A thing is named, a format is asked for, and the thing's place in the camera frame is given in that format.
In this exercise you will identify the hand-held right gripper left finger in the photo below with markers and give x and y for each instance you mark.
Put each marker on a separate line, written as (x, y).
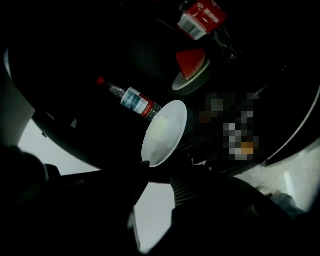
(105, 200)

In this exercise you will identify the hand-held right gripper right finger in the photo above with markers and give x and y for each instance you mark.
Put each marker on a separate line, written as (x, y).
(225, 220)

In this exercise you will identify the white round plate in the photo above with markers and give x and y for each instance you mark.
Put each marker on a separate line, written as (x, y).
(172, 112)

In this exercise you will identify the person's blue jeans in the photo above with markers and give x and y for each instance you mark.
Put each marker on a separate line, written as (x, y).
(285, 205)

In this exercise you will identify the clear water bottle red cap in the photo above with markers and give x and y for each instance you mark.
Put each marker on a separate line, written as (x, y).
(136, 102)

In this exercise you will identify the white dark-rimmed plate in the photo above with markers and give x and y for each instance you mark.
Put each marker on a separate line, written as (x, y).
(197, 83)

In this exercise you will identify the red watermelon slice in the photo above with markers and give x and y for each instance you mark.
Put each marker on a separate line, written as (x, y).
(191, 62)

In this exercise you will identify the dark soda bottle red label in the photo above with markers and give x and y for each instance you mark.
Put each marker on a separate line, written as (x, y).
(200, 17)

